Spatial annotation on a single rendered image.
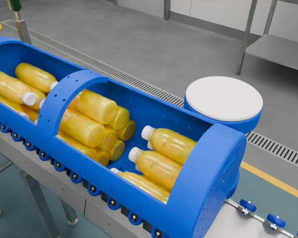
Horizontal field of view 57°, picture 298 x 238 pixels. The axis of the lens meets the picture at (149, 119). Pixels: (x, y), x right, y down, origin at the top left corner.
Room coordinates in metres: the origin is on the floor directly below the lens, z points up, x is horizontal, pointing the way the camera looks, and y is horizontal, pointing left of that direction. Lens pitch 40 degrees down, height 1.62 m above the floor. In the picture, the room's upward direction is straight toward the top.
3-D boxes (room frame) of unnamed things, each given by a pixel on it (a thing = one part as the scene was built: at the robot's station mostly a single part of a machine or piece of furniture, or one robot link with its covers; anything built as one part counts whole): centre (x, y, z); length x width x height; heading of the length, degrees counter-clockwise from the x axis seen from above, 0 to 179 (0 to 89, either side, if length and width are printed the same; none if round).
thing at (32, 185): (0.82, 0.56, 0.31); 0.06 x 0.06 x 0.63; 54
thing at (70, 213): (0.93, 0.48, 0.31); 0.06 x 0.06 x 0.63; 54
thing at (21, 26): (1.43, 0.67, 0.55); 0.04 x 0.04 x 1.10; 54
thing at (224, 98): (0.84, -0.28, 1.03); 0.28 x 0.28 x 0.01
